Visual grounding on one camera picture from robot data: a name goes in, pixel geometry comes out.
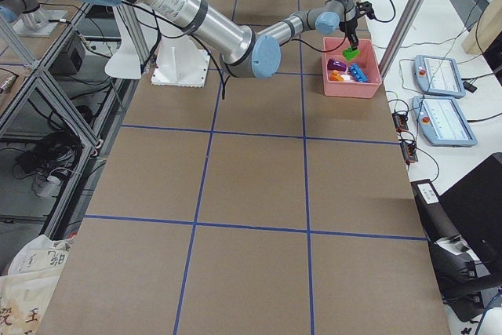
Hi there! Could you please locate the black box with label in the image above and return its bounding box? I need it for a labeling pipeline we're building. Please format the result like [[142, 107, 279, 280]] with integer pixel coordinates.
[[411, 152, 501, 322]]

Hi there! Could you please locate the green block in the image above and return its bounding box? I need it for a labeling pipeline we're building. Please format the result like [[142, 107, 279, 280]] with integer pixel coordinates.
[[342, 46, 360, 61]]

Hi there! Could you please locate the aluminium frame post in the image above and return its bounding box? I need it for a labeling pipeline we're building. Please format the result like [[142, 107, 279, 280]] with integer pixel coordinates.
[[379, 0, 424, 78]]

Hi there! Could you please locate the upper teach pendant tablet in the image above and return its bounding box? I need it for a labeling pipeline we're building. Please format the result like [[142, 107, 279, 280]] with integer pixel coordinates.
[[414, 55, 465, 98]]

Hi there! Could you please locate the teach pendant tablet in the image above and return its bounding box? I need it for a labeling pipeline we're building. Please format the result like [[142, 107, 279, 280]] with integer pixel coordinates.
[[412, 95, 478, 147], [414, 55, 465, 98]]

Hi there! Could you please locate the lower teach pendant tablet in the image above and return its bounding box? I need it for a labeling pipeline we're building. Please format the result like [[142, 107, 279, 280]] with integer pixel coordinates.
[[412, 95, 478, 147]]

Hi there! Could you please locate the long blue stud block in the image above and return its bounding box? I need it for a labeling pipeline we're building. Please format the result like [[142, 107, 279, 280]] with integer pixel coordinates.
[[348, 64, 369, 83]]

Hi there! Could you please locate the orange block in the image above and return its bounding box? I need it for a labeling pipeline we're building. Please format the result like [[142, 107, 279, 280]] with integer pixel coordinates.
[[329, 70, 344, 82]]

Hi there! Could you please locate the purple block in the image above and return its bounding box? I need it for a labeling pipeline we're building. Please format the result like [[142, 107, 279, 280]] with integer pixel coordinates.
[[326, 58, 347, 72]]

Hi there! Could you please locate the pink plastic box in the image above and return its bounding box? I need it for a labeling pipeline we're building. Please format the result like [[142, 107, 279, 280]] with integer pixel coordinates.
[[322, 37, 382, 99]]

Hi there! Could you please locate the canvas tote bag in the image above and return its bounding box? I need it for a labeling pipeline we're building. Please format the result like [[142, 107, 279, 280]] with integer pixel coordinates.
[[1, 235, 74, 334]]

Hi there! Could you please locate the orange grey usb hub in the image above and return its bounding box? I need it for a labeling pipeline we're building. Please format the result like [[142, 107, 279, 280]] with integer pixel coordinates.
[[400, 140, 418, 166], [392, 111, 409, 132]]

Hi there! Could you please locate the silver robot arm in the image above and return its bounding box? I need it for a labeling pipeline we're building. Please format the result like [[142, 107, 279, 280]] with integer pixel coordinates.
[[1, 0, 40, 24], [82, 0, 374, 78]]

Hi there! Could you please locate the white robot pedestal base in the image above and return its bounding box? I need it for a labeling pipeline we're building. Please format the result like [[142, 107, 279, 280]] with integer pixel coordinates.
[[139, 0, 212, 89]]

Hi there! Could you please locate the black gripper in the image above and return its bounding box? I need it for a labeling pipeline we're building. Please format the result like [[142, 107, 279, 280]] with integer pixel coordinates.
[[340, 1, 375, 49]]

